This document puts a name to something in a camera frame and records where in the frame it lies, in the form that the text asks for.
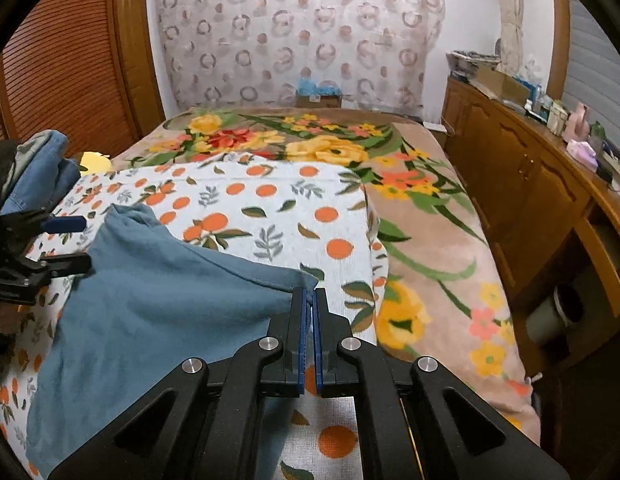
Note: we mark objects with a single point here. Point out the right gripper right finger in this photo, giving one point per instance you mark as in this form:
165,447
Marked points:
417,420

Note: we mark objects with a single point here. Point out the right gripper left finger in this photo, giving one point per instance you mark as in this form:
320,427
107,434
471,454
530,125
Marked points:
201,421

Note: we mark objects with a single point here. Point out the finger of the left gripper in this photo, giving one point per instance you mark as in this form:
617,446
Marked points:
59,223
53,266

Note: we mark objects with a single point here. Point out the teal blue shorts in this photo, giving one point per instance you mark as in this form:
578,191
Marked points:
149,303

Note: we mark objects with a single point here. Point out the person's left hand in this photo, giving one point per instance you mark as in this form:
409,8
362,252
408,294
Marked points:
14,318

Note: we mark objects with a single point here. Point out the folded blue denim jeans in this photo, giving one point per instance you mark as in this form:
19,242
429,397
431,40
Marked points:
48,178

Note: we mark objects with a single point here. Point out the yellow object beside bed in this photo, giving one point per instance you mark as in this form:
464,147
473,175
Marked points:
94,163

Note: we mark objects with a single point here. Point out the folded grey-green pants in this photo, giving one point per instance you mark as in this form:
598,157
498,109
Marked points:
26,151

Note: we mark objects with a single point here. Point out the floral beige blanket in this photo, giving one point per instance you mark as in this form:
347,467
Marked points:
443,296

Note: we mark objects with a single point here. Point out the brown louvered wardrobe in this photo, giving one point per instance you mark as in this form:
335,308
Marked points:
84,68

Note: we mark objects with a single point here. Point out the orange print white sheet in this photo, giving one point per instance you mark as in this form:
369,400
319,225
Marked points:
286,214

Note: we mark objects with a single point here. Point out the wooden sideboard cabinet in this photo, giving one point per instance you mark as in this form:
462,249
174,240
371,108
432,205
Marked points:
553,226

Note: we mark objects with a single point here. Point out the circle pattern sheer curtain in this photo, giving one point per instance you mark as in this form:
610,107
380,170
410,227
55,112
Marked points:
226,53

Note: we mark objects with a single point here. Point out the cardboard box with blue bag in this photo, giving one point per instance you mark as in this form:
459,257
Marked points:
326,94

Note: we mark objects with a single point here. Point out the pink tissue pack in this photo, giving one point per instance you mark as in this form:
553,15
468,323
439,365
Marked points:
583,152

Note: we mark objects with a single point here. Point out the white jar on sideboard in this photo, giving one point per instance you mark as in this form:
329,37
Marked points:
557,119

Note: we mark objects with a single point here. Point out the cardboard box on sideboard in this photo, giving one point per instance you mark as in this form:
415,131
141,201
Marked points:
498,86

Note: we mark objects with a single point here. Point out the stack of magazines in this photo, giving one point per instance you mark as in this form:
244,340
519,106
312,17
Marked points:
467,63

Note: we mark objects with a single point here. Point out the grey window blind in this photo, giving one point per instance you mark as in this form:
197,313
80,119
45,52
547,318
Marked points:
593,72

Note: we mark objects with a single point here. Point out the beige tied window curtain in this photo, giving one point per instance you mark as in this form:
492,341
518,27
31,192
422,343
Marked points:
511,52

